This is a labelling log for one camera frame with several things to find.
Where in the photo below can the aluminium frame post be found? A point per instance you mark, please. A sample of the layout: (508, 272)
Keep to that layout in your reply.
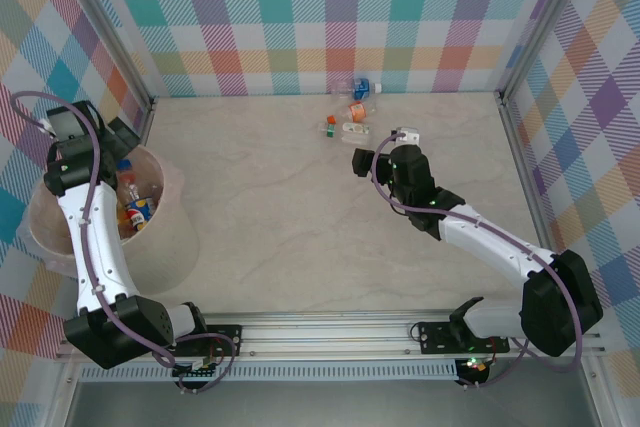
(112, 32)
(542, 22)

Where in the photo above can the round pink waste bin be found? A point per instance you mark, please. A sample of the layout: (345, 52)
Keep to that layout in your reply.
(160, 247)

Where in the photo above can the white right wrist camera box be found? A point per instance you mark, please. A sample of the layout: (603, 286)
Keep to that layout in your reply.
(409, 135)

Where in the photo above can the aluminium table side rail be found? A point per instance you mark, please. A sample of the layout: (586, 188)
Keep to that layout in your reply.
(525, 167)
(145, 119)

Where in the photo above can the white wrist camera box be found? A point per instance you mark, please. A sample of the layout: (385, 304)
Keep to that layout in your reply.
(47, 125)
(409, 135)

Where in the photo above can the clear bottle with orange label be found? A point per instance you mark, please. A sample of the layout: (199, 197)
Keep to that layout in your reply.
(357, 110)

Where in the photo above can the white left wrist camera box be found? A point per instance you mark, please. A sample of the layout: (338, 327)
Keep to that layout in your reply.
(47, 125)

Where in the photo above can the red and gold drink bottle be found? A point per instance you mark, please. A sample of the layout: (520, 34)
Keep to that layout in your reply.
(124, 224)

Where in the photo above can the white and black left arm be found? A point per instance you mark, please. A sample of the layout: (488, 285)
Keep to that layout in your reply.
(95, 247)

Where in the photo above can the blue label white cap bottle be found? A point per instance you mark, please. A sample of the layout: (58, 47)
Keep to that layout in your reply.
(361, 88)

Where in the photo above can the Pepsi bottle with blue cap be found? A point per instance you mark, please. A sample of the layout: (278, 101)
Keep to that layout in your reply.
(140, 208)

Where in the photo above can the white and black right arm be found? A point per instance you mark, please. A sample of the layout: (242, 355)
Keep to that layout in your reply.
(495, 242)

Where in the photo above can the clear bottle with flower label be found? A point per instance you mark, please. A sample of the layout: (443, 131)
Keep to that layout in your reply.
(352, 131)

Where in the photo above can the Coca-Cola bottle with red cap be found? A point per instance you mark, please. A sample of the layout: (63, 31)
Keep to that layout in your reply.
(128, 180)

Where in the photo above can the small circuit board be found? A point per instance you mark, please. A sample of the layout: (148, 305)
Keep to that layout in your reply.
(197, 372)
(475, 366)

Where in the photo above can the aluminium mounting rail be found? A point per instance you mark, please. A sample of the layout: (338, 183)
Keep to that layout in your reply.
(325, 337)

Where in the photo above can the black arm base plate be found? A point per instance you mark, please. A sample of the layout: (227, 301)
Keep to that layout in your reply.
(222, 337)
(435, 337)

